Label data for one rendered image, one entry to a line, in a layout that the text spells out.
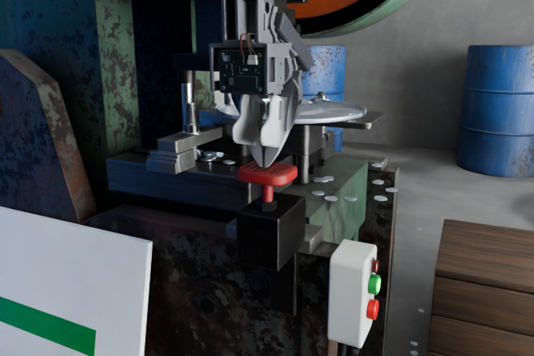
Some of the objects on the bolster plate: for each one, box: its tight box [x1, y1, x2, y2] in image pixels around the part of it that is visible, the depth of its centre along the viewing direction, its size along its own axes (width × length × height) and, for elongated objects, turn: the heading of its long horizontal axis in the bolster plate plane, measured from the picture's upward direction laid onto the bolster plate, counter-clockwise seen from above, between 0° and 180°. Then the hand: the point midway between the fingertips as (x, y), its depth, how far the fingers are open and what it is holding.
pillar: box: [181, 83, 193, 131], centre depth 92 cm, size 2×2×14 cm
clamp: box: [146, 103, 223, 174], centre depth 83 cm, size 6×17×10 cm, turn 155°
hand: (267, 156), depth 58 cm, fingers closed, pressing on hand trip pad
